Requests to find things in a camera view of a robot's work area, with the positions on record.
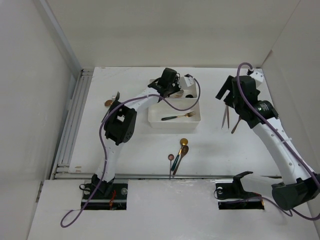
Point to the copper spoon long handle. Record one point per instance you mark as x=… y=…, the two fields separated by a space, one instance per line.
x=108 y=103

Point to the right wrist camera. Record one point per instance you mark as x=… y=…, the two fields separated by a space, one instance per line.
x=257 y=75

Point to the aluminium rail frame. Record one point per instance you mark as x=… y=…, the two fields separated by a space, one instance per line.
x=70 y=126

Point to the white fork container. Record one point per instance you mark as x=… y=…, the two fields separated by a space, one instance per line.
x=162 y=109

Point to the silver-handled black fork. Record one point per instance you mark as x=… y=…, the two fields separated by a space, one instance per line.
x=115 y=97

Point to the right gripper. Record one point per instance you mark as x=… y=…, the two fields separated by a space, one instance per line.
x=228 y=85

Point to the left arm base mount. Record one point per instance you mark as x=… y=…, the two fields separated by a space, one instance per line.
x=115 y=200

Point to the small copper spoon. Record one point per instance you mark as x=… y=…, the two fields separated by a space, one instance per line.
x=171 y=157

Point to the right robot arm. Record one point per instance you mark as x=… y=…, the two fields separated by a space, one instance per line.
x=299 y=183

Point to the rose gold fork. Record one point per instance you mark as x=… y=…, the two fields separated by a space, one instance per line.
x=236 y=125

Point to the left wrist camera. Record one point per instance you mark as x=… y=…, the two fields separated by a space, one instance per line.
x=186 y=81

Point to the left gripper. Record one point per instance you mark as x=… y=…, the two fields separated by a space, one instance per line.
x=176 y=81

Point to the beige ceramic spoon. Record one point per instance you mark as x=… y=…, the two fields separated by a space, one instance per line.
x=178 y=95

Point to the green-handled gold spoon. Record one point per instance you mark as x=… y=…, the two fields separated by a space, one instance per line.
x=183 y=142

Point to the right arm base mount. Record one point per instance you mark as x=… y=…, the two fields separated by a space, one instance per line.
x=232 y=196

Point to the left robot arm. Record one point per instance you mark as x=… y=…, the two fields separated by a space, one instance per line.
x=118 y=125

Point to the green-handled gold fork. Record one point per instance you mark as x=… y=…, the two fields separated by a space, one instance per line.
x=187 y=115

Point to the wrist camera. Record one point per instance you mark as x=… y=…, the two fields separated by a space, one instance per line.
x=257 y=75
x=186 y=81

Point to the white spoon container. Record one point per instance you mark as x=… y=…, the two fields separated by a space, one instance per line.
x=190 y=90

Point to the brown wooden spoon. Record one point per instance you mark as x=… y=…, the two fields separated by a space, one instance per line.
x=184 y=152

